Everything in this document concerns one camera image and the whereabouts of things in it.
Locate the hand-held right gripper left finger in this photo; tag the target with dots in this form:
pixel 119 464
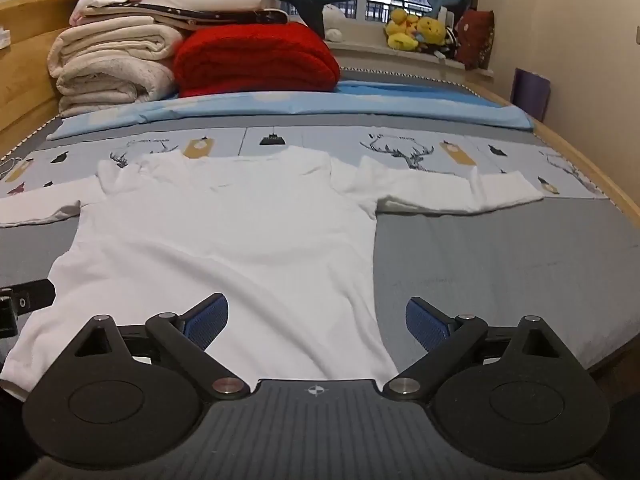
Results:
pixel 207 320

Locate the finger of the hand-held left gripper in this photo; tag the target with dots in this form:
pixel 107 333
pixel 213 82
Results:
pixel 27 296

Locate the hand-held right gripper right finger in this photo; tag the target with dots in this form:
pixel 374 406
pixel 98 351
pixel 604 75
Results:
pixel 425 322

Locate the white long sleeve shirt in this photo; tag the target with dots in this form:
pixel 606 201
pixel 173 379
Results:
pixel 225 240

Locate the grey deer print bed sheet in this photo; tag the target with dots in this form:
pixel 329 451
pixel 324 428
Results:
pixel 500 260

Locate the cream folded quilt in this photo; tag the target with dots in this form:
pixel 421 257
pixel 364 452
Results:
pixel 110 60

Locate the red folded blanket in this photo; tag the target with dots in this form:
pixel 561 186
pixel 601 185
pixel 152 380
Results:
pixel 250 60

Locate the window sill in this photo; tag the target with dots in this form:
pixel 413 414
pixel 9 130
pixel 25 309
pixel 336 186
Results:
pixel 390 60

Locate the dark red pillow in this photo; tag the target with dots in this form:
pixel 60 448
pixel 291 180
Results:
pixel 475 37

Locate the yellow plush toy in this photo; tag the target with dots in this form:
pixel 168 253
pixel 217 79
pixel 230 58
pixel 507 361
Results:
pixel 400 27
pixel 432 30

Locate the dark dotted folded cloth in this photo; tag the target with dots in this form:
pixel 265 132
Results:
pixel 225 14

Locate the white plush toy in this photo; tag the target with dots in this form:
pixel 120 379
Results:
pixel 334 20

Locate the white folded blanket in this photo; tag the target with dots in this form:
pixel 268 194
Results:
pixel 200 0

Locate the wooden bed frame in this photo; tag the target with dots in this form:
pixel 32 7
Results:
pixel 25 85

